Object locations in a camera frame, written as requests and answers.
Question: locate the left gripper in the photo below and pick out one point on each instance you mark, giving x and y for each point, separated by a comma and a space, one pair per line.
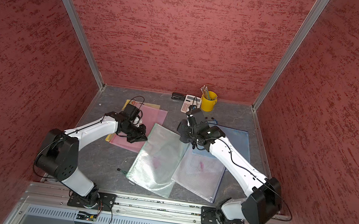
141, 136

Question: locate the dark grey cloth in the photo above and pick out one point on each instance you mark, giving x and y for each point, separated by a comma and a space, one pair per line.
184, 131

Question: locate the pink mesh document bag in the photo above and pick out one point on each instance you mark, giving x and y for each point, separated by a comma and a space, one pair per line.
151, 115

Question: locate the green mesh document bag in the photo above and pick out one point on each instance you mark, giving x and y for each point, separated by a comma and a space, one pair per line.
152, 170

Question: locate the yellow mesh document bag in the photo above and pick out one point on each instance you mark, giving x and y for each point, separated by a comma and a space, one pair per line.
110, 137

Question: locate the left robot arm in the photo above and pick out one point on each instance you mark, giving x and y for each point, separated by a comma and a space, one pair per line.
58, 155

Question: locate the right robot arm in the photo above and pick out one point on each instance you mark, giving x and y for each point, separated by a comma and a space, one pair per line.
263, 198

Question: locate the blue mesh document bag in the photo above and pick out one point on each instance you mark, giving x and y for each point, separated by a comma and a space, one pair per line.
238, 138

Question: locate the clear white mesh document bag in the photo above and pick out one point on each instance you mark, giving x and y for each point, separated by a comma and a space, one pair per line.
200, 173

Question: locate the yellow mug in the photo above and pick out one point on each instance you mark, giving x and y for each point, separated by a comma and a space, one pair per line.
208, 105

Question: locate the pink calculator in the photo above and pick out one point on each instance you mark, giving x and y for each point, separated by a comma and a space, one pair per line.
190, 103

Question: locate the pencils in mug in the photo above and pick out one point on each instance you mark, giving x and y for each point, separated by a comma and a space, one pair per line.
205, 92

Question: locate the black stapler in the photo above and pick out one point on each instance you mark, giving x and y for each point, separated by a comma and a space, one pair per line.
177, 96

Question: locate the perforated metal strip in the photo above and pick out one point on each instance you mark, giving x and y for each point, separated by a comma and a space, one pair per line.
72, 215

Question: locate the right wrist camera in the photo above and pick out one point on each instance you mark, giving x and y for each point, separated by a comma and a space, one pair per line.
195, 117

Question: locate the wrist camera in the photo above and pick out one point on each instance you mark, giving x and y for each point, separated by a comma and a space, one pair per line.
132, 114
195, 117

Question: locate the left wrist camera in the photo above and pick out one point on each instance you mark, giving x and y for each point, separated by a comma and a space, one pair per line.
132, 114

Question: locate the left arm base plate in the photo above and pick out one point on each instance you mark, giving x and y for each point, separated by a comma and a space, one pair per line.
95, 201

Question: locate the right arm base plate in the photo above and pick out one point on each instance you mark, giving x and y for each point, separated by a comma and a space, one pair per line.
213, 215

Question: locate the left circuit board with cables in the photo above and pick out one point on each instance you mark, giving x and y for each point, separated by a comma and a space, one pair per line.
88, 218

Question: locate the aluminium front rail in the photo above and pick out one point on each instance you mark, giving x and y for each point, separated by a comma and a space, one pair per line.
56, 195

